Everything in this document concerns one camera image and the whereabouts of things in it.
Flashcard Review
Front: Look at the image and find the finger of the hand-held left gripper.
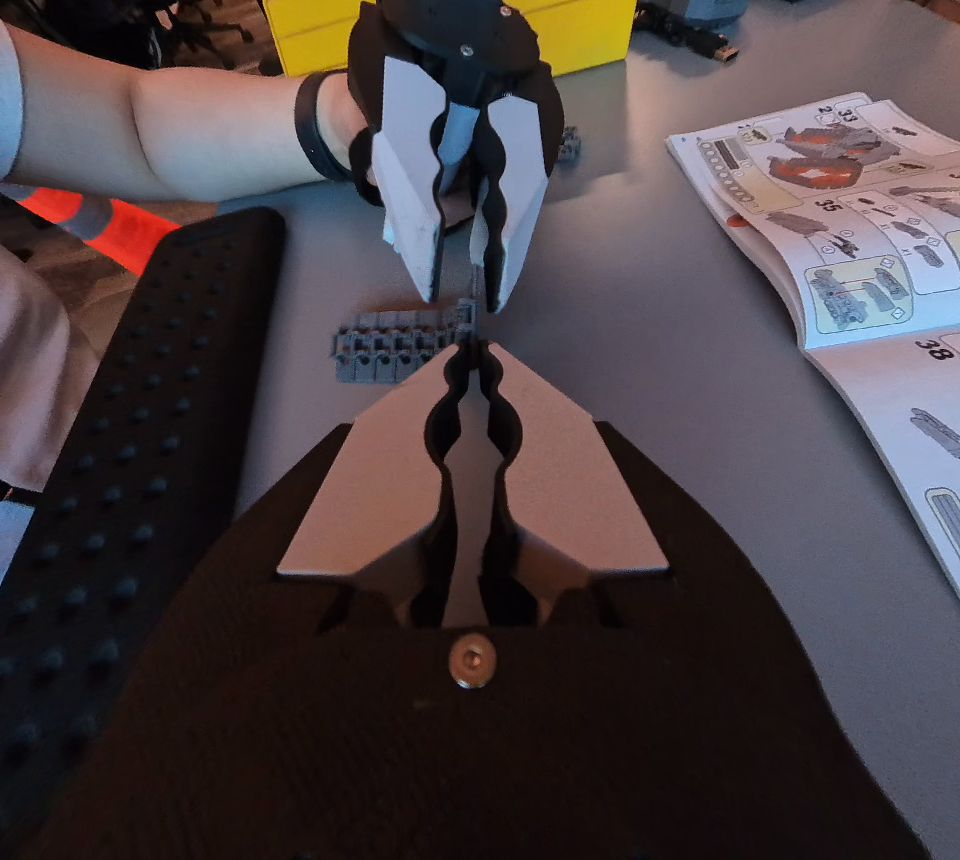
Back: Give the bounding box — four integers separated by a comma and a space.
468, 94, 550, 315
371, 54, 451, 304

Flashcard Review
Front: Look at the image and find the open instruction booklet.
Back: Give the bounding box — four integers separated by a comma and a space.
666, 91, 960, 599

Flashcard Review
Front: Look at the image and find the person's left hand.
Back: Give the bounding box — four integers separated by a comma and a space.
318, 74, 374, 171

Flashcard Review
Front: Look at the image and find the black perforated panel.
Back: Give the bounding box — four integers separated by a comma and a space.
0, 206, 286, 860

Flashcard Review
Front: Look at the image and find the orange object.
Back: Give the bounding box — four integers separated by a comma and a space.
15, 185, 181, 276

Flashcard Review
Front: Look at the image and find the grey desk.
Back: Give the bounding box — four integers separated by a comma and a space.
228, 0, 960, 854

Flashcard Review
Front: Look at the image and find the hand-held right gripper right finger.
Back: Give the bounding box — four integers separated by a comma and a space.
480, 341, 670, 625

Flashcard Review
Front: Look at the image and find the black toy track chain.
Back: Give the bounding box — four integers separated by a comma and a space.
330, 298, 485, 385

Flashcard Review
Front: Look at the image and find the person's light shirt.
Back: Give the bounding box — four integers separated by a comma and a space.
0, 20, 102, 576

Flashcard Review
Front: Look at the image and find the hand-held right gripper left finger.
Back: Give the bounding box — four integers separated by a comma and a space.
276, 343, 462, 625

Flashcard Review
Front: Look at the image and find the black wrist band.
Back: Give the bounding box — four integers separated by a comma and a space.
294, 71, 354, 182

